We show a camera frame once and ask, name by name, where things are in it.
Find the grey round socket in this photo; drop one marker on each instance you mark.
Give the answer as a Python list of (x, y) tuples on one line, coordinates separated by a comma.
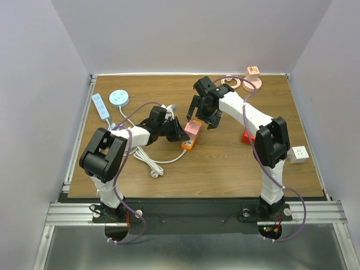
[(119, 98)]

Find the white cube adapter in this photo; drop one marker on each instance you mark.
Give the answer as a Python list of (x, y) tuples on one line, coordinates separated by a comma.
[(297, 154)]

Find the light blue power strip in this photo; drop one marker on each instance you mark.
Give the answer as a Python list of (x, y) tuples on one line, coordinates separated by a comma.
[(100, 107)]

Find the red cube adapter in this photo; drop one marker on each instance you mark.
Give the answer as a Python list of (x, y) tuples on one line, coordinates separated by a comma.
[(246, 139)]

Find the aluminium frame rail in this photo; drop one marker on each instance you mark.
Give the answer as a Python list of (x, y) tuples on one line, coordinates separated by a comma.
[(318, 212)]

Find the orange power strip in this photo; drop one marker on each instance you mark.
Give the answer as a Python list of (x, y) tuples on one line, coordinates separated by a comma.
[(188, 145)]

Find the pink cube adapter with drawing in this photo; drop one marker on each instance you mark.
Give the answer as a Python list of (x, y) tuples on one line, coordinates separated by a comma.
[(252, 73)]

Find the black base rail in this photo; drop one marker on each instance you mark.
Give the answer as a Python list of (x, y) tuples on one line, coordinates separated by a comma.
[(174, 216)]

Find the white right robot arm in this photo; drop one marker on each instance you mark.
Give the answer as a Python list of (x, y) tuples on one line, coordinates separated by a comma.
[(271, 135)]

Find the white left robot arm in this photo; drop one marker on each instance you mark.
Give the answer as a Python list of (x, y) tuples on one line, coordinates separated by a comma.
[(102, 159)]

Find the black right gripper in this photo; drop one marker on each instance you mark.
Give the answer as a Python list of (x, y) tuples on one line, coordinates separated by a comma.
[(213, 120)]

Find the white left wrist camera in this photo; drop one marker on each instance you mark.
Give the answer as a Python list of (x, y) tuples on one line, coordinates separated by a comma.
[(169, 111)]

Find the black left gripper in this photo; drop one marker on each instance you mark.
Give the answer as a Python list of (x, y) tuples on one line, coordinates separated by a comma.
[(179, 134)]

